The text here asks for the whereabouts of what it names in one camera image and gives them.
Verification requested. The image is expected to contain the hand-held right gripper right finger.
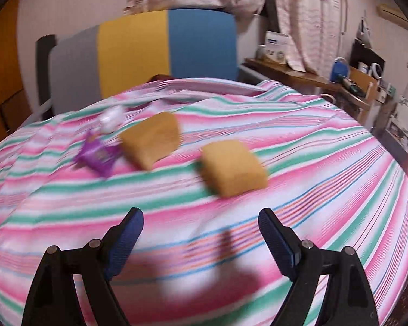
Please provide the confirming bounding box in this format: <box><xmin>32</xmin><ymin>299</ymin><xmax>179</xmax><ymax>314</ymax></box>
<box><xmin>258</xmin><ymin>208</ymin><xmax>378</xmax><ymax>326</ymax></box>

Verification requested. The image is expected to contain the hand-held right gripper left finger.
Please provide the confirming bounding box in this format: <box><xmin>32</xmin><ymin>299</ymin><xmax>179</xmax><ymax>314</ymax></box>
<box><xmin>22</xmin><ymin>207</ymin><xmax>145</xmax><ymax>326</ymax></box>

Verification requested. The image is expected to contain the yellow sponge cake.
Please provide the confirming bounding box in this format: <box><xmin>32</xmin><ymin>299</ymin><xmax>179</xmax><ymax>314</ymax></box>
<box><xmin>118</xmin><ymin>112</ymin><xmax>181</xmax><ymax>171</ymax></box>
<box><xmin>200</xmin><ymin>140</ymin><xmax>269</xmax><ymax>198</ymax></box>

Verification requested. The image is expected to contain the purple snack packet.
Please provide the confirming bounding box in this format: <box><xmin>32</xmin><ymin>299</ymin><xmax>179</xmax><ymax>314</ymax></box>
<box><xmin>74</xmin><ymin>131</ymin><xmax>119</xmax><ymax>179</ymax></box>

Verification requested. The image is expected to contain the white plastic-wrapped ball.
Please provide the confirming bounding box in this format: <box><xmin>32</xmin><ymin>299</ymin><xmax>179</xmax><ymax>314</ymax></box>
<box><xmin>98</xmin><ymin>105</ymin><xmax>126</xmax><ymax>134</ymax></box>

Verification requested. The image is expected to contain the striped tablecloth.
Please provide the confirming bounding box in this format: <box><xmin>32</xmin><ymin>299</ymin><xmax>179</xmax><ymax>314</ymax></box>
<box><xmin>0</xmin><ymin>77</ymin><xmax>408</xmax><ymax>326</ymax></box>

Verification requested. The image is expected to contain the wooden desk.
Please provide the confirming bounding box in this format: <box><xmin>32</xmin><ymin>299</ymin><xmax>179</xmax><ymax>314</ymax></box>
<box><xmin>244</xmin><ymin>58</ymin><xmax>381</xmax><ymax>116</ymax></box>

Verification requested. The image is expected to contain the blue round container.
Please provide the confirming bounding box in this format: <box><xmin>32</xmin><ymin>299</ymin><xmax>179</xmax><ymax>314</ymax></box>
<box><xmin>330</xmin><ymin>57</ymin><xmax>349</xmax><ymax>83</ymax></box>

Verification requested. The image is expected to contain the black rolled mat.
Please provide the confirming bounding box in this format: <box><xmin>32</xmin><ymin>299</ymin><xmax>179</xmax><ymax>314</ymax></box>
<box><xmin>36</xmin><ymin>35</ymin><xmax>57</xmax><ymax>109</ymax></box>

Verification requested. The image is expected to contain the grey yellow blue headboard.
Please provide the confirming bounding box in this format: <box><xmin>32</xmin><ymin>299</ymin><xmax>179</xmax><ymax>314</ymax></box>
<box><xmin>20</xmin><ymin>8</ymin><xmax>240</xmax><ymax>123</ymax></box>

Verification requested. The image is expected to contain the white printed box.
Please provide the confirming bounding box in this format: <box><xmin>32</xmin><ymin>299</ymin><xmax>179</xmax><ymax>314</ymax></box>
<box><xmin>264</xmin><ymin>30</ymin><xmax>291</xmax><ymax>64</ymax></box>

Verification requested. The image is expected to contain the black paper bag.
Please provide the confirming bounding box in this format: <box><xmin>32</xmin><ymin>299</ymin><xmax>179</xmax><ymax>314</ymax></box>
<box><xmin>350</xmin><ymin>39</ymin><xmax>385</xmax><ymax>75</ymax></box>

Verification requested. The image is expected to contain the wooden wardrobe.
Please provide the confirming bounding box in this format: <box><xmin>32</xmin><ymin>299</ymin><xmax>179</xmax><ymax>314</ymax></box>
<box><xmin>0</xmin><ymin>0</ymin><xmax>31</xmax><ymax>136</ymax></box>

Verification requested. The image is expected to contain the metal rack tube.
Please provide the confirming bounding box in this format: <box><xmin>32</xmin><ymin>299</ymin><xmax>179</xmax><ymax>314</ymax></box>
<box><xmin>340</xmin><ymin>0</ymin><xmax>365</xmax><ymax>35</ymax></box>

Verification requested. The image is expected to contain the air conditioner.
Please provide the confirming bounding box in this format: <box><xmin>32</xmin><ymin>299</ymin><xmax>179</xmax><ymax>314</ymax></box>
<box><xmin>376</xmin><ymin>4</ymin><xmax>408</xmax><ymax>28</ymax></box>

